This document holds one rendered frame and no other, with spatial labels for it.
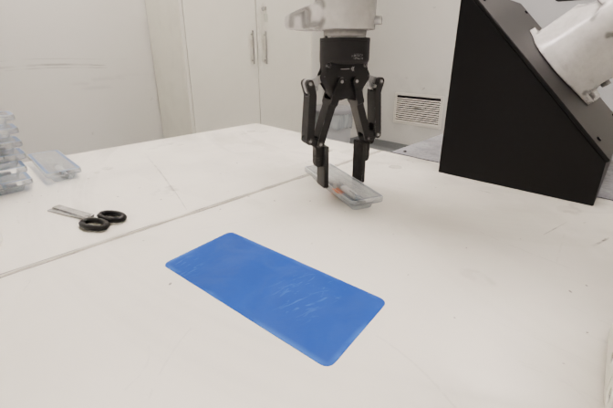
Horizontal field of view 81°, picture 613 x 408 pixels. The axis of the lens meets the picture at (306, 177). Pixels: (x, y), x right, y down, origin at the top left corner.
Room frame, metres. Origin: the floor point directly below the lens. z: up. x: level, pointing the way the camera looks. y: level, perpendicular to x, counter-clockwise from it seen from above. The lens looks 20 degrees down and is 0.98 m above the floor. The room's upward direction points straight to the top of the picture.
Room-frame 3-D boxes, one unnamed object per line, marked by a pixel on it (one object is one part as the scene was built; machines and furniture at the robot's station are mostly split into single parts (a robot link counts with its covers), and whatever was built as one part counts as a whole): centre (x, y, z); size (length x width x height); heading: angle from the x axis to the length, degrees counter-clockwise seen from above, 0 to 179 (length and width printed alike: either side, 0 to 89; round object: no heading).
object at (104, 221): (0.47, 0.33, 0.75); 0.14 x 0.06 x 0.01; 65
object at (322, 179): (0.56, -0.03, 0.80); 0.03 x 0.01 x 0.07; 22
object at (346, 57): (0.57, -0.06, 0.95); 0.08 x 0.08 x 0.09
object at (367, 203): (0.57, -0.06, 0.76); 0.18 x 0.06 x 0.02; 23
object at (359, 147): (0.59, -0.09, 0.80); 0.03 x 0.01 x 0.07; 22
